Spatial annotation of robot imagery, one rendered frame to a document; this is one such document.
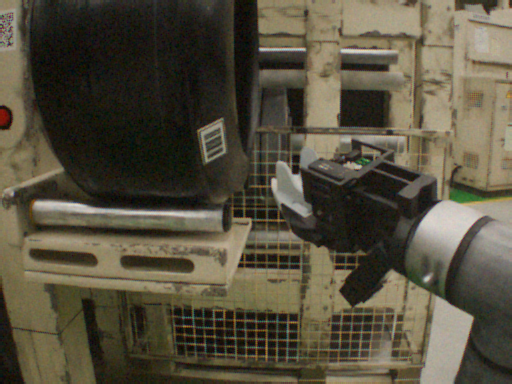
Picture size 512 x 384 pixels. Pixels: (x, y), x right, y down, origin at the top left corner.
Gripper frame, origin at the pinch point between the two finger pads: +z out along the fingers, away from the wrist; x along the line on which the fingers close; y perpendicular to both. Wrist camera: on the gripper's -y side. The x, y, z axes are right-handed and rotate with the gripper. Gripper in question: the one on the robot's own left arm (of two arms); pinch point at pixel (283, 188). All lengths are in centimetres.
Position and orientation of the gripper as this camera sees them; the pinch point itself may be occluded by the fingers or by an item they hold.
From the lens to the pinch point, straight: 52.8
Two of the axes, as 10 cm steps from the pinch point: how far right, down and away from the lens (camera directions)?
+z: -5.9, -3.0, 7.5
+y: -2.0, -8.4, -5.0
